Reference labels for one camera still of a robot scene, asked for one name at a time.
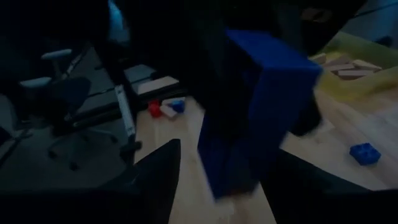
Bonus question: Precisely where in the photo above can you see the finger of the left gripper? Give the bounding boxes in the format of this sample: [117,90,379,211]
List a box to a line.
[289,93,323,137]

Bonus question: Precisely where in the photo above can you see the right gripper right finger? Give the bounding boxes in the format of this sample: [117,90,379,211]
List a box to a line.
[260,148,398,224]

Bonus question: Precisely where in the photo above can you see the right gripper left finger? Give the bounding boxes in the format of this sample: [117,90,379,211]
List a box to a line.
[0,138,182,224]

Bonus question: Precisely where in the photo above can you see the blue long plastic brick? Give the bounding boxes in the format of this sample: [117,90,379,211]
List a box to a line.
[197,27,323,200]

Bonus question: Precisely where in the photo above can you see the yellow translucent plastic bin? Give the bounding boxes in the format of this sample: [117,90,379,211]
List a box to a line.
[307,30,398,103]

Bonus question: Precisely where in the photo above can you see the small blue plastic brick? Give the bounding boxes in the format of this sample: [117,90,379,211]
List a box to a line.
[170,99,187,113]
[348,142,382,166]

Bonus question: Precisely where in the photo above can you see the red long plastic brick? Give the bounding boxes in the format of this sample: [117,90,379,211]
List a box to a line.
[147,100,162,118]

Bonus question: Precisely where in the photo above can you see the black office chair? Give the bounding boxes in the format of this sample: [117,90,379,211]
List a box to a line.
[0,46,121,172]

